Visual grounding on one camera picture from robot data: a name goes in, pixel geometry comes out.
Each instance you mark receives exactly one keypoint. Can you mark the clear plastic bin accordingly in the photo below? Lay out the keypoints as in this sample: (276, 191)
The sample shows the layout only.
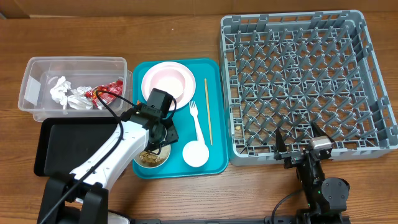
(42, 74)

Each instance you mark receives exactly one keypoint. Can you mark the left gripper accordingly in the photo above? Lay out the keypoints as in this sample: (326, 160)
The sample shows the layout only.
(173, 137)

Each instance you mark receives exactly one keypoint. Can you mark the teal plastic tray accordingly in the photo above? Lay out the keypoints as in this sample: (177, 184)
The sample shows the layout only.
(218, 160)

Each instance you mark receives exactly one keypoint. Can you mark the large white tissue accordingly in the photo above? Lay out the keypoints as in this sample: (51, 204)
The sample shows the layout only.
(77, 100)

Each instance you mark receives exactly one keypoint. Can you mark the small white round cup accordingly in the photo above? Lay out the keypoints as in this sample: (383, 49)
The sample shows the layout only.
(195, 153)

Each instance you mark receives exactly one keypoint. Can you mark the white bowl with nuts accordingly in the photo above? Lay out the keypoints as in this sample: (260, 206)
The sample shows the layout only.
(153, 159)

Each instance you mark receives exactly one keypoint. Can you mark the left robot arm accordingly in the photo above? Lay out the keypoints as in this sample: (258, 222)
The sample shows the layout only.
(82, 195)

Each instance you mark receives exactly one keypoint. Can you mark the pink white plate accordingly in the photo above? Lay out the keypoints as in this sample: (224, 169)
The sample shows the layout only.
(172, 77)

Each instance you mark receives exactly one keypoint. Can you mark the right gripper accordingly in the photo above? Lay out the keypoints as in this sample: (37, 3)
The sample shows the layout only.
(296, 157)

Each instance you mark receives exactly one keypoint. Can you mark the grey dishwasher rack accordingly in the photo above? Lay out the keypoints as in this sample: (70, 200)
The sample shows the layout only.
(283, 71)

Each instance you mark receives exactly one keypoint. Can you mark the white plastic fork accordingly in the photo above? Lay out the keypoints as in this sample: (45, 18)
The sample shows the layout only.
(194, 112)

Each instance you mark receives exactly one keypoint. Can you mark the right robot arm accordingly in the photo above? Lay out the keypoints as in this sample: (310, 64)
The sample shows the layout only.
(326, 197)

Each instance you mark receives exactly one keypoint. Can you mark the wooden chopstick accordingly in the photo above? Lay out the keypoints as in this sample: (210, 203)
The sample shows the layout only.
(208, 111)

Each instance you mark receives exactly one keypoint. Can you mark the red snack wrapper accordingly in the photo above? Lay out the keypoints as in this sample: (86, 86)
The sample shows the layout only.
(114, 87)

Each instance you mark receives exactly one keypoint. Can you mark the small white tissue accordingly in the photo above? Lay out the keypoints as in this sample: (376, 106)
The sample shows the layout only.
(58, 92)

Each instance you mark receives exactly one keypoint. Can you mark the black plastic tray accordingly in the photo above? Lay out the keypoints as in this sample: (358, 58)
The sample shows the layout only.
(66, 143)

